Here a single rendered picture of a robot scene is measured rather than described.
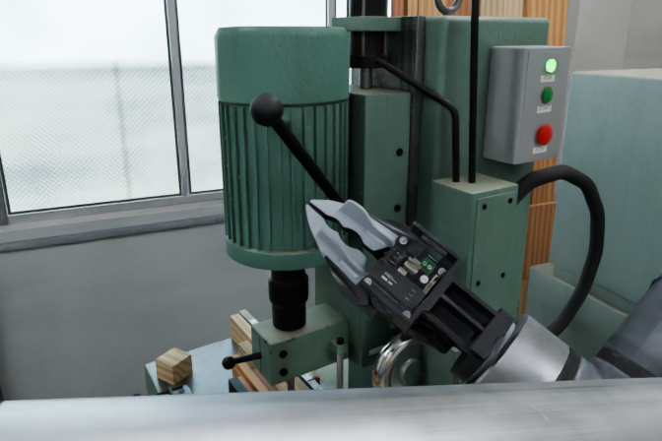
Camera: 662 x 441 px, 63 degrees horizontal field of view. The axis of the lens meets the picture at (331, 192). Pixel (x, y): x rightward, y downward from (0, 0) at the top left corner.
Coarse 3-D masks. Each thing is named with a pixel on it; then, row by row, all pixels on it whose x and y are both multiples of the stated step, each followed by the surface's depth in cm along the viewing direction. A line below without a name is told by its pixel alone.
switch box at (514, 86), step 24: (504, 48) 74; (528, 48) 71; (552, 48) 74; (504, 72) 74; (528, 72) 72; (552, 72) 74; (504, 96) 75; (528, 96) 73; (504, 120) 75; (528, 120) 74; (552, 120) 77; (504, 144) 76; (528, 144) 76; (552, 144) 78
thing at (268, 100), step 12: (264, 96) 55; (276, 96) 56; (252, 108) 55; (264, 108) 55; (276, 108) 55; (264, 120) 55; (276, 120) 56; (276, 132) 57; (288, 132) 57; (288, 144) 58; (300, 144) 59; (300, 156) 59; (312, 168) 60; (324, 180) 61; (324, 192) 62; (336, 192) 63
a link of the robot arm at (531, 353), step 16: (528, 320) 44; (512, 336) 43; (528, 336) 43; (544, 336) 44; (496, 352) 43; (512, 352) 42; (528, 352) 42; (544, 352) 42; (560, 352) 43; (480, 368) 44; (496, 368) 42; (512, 368) 42; (528, 368) 42; (544, 368) 42; (560, 368) 42
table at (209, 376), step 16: (192, 352) 105; (208, 352) 105; (224, 352) 105; (192, 368) 100; (208, 368) 100; (224, 368) 100; (160, 384) 96; (176, 384) 96; (192, 384) 96; (208, 384) 96; (224, 384) 96
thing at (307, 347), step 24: (312, 312) 86; (336, 312) 86; (264, 336) 79; (288, 336) 79; (312, 336) 81; (336, 336) 83; (264, 360) 80; (288, 360) 79; (312, 360) 82; (336, 360) 84
